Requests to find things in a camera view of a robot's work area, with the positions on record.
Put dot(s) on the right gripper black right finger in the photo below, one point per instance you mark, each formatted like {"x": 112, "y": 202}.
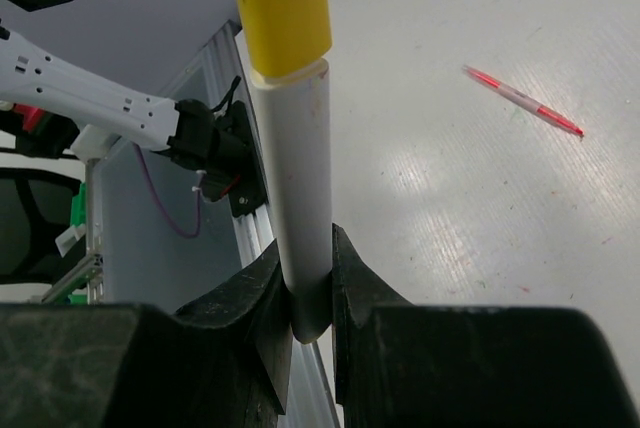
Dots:
{"x": 397, "y": 364}

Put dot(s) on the yellow pen cap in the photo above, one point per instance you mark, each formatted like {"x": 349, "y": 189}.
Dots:
{"x": 285, "y": 36}

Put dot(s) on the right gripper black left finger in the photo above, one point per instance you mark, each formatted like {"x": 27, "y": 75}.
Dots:
{"x": 222, "y": 360}

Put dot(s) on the white pen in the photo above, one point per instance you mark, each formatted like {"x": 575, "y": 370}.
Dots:
{"x": 293, "y": 121}

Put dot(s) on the red pen with clear barrel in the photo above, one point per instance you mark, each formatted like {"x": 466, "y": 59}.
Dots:
{"x": 524, "y": 101}

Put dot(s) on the aluminium frame rail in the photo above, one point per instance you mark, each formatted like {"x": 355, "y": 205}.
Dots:
{"x": 309, "y": 399}

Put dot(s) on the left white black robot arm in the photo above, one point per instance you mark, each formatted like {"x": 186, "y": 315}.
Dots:
{"x": 188, "y": 132}

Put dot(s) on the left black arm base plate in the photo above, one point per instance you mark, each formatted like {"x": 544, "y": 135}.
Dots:
{"x": 247, "y": 192}

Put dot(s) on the green white objects outside frame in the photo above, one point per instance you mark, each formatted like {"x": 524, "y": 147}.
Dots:
{"x": 82, "y": 280}

